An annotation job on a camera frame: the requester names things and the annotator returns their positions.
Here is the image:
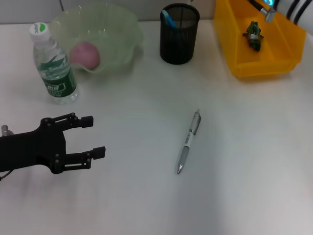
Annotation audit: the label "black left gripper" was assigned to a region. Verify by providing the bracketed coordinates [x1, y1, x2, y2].
[0, 112, 106, 175]

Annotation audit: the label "clear green-label water bottle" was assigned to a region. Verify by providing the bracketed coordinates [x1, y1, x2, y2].
[29, 22, 80, 105]

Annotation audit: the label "pink peach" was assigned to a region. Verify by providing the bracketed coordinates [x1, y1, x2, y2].
[69, 41, 101, 70]

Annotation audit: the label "clear silver ballpoint pen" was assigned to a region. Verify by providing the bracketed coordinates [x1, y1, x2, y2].
[175, 109, 201, 175]

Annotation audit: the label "blue safety scissors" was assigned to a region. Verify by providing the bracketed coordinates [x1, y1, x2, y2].
[161, 9, 178, 29]

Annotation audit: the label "green plastic wrapper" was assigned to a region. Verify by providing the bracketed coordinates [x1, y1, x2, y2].
[243, 21, 265, 52]

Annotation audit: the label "translucent green fruit plate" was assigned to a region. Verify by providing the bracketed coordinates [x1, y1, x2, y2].
[50, 3, 145, 75]

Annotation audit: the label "black mesh pen holder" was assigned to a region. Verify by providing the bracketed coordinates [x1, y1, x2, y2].
[160, 2, 200, 65]

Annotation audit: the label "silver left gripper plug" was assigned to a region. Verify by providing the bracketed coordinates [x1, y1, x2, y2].
[0, 125, 14, 136]

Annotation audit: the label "yellow plastic bin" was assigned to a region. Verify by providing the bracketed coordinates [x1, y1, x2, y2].
[214, 0, 308, 79]

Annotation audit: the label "dark left gripper cable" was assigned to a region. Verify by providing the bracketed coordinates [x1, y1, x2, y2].
[0, 170, 13, 182]

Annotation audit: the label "grey right gripper cable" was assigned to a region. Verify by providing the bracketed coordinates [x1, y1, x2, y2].
[248, 0, 264, 12]

